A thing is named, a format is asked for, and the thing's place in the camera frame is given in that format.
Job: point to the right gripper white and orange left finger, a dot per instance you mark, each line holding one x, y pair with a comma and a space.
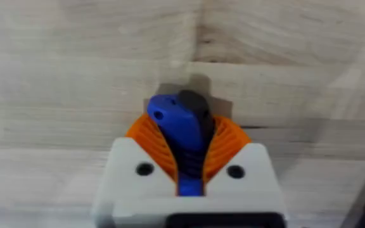
138, 164

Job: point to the right gripper white and orange right finger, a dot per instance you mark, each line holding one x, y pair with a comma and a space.
246, 171

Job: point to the blue electric screwdriver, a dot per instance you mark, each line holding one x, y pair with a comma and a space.
182, 126

